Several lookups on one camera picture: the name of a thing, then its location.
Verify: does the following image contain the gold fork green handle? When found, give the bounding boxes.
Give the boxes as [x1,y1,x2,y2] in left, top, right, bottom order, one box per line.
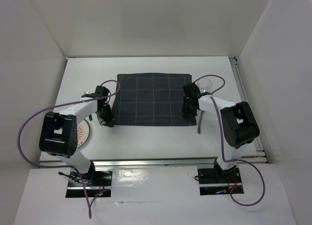
[84,90,94,121]

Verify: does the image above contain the white orange patterned plate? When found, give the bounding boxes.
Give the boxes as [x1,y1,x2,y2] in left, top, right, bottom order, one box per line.
[77,120,91,148]

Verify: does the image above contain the dark checked cloth placemat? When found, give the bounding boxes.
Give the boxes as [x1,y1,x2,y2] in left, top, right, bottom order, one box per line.
[112,73,196,126]

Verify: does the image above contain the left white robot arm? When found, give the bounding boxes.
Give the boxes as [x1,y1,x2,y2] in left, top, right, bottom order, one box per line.
[39,86,115,185]

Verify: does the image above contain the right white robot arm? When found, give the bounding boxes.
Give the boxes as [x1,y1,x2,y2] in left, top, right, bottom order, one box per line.
[182,82,260,182]

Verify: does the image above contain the clear wine glass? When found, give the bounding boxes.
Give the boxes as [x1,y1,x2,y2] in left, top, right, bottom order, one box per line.
[196,78,213,93]

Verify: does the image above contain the silver table knife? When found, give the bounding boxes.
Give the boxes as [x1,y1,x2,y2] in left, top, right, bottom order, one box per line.
[197,110,205,134]

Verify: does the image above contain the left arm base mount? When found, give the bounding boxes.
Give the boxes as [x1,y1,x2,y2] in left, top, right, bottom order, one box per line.
[58,170,113,198]

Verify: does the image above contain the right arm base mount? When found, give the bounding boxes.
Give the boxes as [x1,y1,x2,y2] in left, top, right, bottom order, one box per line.
[194,166,244,196]

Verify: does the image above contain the aluminium frame rail front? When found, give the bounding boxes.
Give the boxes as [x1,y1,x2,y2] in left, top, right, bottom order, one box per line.
[40,156,268,167]

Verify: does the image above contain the aluminium frame rail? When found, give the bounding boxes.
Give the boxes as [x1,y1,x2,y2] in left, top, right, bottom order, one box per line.
[40,156,268,167]
[229,57,267,159]

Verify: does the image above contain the aluminium frame rail right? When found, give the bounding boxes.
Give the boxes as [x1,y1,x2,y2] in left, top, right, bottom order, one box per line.
[229,57,267,159]

